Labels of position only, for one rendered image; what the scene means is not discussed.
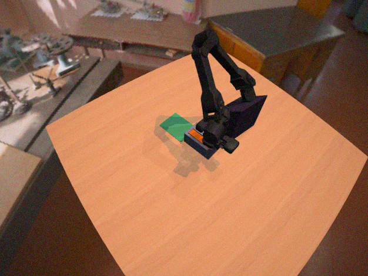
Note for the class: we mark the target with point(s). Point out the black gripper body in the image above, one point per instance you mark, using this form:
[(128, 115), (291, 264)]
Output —
[(230, 144)]

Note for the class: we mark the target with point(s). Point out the orange l-shaped part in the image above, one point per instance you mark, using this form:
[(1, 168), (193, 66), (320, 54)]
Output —
[(196, 135)]

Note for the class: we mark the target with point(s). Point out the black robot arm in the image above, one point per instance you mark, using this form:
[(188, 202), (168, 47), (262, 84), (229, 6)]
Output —
[(211, 99)]

